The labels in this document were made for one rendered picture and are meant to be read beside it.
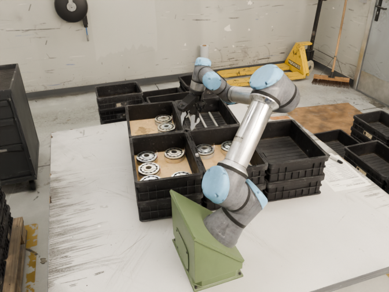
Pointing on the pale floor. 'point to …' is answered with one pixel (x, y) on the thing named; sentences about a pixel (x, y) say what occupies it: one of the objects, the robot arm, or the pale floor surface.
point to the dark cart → (16, 130)
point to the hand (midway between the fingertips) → (186, 126)
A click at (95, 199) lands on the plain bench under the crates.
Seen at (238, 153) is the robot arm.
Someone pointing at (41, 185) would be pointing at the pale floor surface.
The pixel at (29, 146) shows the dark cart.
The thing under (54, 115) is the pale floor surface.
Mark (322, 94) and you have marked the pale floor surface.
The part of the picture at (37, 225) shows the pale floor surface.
